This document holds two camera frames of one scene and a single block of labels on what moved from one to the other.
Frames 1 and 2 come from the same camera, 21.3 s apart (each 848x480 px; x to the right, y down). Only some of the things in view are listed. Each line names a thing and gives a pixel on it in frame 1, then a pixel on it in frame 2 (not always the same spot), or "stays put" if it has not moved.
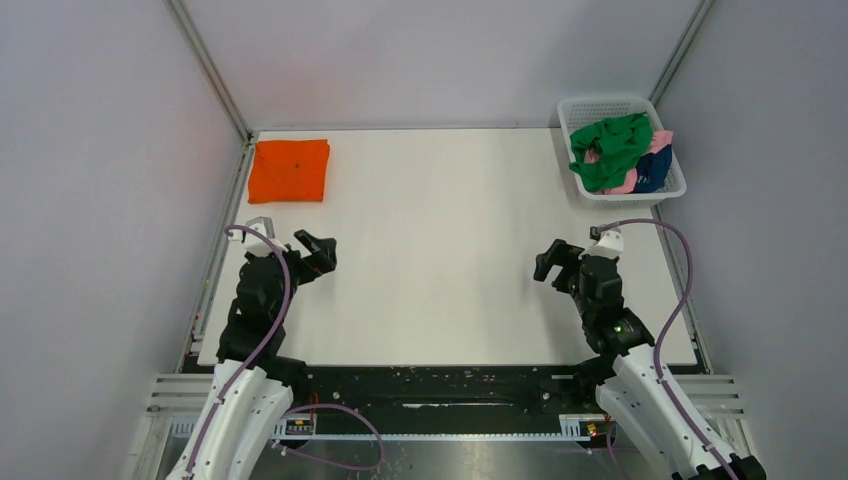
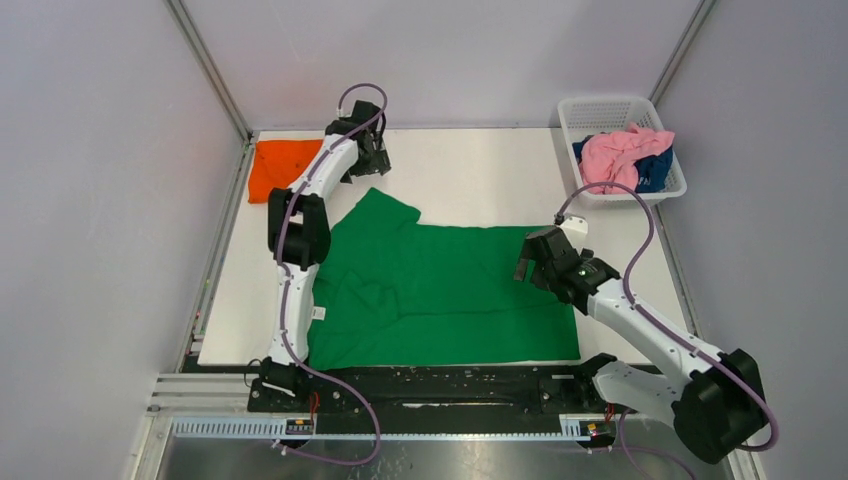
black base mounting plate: x=343 y=392 stays put
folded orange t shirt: x=285 y=171 stays put
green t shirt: x=621 y=142 -> x=388 y=293
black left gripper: x=322 y=259 -> x=376 y=163
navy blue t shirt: x=651 y=170 stays put
